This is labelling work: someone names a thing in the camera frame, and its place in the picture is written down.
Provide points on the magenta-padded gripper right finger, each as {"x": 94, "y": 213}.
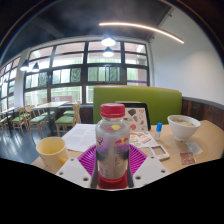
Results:
{"x": 151, "y": 168}

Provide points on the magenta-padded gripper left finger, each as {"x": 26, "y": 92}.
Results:
{"x": 73, "y": 170}

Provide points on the red-capped clear drink bottle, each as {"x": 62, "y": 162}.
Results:
{"x": 112, "y": 146}

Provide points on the small white calculator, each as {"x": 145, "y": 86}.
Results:
{"x": 159, "y": 152}

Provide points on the colourful sticker sheet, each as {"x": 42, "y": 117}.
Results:
{"x": 142, "y": 139}

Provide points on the small red packet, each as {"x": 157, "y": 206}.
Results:
{"x": 187, "y": 158}

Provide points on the blue-capped glue stick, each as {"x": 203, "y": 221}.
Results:
{"x": 158, "y": 130}

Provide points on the white bowl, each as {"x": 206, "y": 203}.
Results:
{"x": 183, "y": 128}

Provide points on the black tablet with stickers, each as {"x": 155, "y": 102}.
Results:
{"x": 136, "y": 118}

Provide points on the wooden chairs with green seats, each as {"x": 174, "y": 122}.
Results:
{"x": 36, "y": 118}

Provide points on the green upholstered bench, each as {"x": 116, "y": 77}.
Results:
{"x": 160, "y": 103}

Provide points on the wooden dining table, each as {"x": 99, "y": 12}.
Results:
{"x": 50, "y": 105}

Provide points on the hanging pendant lamps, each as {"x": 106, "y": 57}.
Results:
{"x": 108, "y": 41}

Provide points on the long curved ceiling light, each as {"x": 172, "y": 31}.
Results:
{"x": 143, "y": 27}

